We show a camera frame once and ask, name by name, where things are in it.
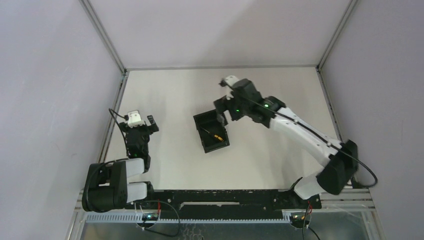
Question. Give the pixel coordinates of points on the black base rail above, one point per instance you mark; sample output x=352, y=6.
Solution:
x=239, y=204

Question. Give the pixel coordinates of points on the black plastic bin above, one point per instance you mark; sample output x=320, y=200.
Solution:
x=208, y=120

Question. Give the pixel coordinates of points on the controller board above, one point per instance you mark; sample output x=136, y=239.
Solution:
x=149, y=217
x=299, y=221

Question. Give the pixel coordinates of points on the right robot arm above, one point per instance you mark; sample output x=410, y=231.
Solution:
x=338, y=159

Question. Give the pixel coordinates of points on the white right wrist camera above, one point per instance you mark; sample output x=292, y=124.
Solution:
x=229, y=81

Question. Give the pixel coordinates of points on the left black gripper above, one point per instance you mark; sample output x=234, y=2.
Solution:
x=139, y=128

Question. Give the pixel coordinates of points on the right controller board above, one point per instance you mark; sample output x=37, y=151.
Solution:
x=299, y=221

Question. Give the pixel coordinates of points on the yellow black handled screwdriver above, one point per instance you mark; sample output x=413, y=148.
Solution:
x=213, y=135

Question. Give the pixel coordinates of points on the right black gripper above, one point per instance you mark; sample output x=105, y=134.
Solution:
x=223, y=104

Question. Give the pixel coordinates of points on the aluminium frame rail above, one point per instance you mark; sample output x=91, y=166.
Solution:
x=330, y=105
x=112, y=123

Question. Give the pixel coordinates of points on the left controller board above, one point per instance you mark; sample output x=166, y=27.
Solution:
x=149, y=217

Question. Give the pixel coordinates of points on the aluminium frame left rail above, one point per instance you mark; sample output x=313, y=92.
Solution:
x=112, y=123

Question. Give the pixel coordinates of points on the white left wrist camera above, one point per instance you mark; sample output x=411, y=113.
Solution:
x=134, y=119

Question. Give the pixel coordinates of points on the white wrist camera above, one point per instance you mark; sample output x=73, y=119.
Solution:
x=229, y=81
x=134, y=119

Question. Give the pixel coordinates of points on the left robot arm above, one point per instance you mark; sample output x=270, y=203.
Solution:
x=107, y=185

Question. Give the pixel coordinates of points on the aluminium frame right rail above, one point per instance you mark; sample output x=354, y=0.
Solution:
x=330, y=105

